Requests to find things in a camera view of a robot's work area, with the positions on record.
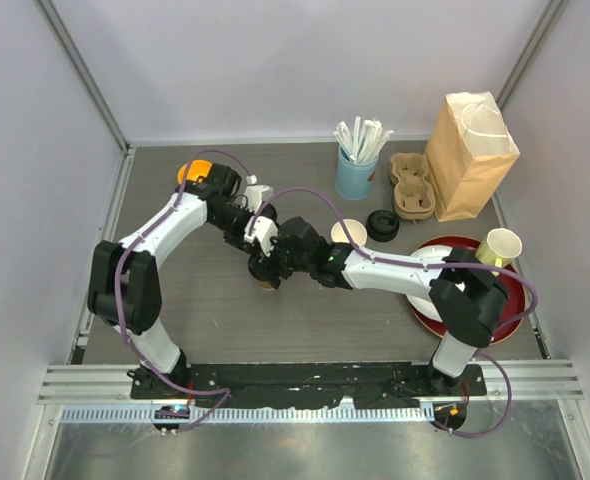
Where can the black lid stack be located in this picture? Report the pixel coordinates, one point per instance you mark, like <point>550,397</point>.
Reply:
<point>382,225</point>

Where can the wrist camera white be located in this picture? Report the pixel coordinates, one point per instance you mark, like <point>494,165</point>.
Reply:
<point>260,233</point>
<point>256,194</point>

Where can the white paper plate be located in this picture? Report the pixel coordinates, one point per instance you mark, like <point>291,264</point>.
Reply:
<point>431,252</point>

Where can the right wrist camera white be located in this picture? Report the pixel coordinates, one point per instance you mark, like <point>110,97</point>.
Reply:
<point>260,233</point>

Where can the brown paper bag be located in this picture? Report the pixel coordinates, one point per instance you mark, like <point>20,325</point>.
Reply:
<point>469,152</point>

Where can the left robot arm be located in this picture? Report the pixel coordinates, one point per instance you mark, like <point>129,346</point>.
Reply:
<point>125,289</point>

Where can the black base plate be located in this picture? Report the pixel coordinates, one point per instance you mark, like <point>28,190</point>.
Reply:
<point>310,385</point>

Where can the white wrapped straws bundle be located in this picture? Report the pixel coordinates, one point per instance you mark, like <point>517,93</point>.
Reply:
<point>363,141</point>

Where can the blue straw holder cup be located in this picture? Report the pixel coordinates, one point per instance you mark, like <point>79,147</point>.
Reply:
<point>353,181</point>

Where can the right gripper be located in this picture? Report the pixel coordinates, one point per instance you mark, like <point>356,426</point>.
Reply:
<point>277,245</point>

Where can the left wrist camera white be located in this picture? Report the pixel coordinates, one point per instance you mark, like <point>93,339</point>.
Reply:
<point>256,194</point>

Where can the aluminium front rail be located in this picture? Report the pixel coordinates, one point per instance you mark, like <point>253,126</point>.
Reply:
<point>101,393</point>

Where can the cardboard cup carrier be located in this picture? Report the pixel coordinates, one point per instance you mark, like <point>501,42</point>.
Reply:
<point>413,194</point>

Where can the red round tray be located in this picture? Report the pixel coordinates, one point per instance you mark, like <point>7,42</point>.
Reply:
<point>517,293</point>

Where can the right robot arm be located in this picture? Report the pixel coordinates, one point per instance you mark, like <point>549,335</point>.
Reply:
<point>467,297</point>

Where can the yellow-green mug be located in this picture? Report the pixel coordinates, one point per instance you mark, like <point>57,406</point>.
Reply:
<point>499,248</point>

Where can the stack of paper cups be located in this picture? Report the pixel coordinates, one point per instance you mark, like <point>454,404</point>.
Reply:
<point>347,229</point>

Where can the orange bowl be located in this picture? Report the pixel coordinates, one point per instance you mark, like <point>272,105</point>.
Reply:
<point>195,171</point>

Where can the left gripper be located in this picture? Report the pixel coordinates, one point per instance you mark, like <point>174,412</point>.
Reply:
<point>236,241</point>

